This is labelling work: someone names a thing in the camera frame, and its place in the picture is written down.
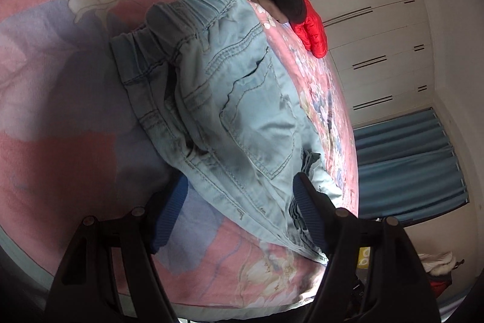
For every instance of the yellow shopping bag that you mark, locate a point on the yellow shopping bag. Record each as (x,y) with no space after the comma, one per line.
(364,255)

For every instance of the white wardrobe with black handles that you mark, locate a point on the white wardrobe with black handles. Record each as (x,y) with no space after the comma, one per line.
(382,52)

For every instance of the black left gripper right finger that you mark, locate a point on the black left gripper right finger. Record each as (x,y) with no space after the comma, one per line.
(397,288)

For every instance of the red garment on floor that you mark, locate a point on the red garment on floor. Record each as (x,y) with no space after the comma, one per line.
(439,284)

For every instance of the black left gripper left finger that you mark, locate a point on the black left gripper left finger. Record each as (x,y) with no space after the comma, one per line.
(84,288)

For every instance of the red puffer jacket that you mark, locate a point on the red puffer jacket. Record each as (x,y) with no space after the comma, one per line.
(311,31)

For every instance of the beige clothes pile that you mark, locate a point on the beige clothes pile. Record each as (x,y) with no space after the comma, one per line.
(438,264)

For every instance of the blue curtain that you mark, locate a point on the blue curtain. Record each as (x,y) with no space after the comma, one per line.
(408,169)

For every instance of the light blue denim pants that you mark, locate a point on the light blue denim pants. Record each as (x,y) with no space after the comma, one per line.
(218,105)

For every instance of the pink floral bed quilt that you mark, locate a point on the pink floral bed quilt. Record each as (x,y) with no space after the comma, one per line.
(70,145)

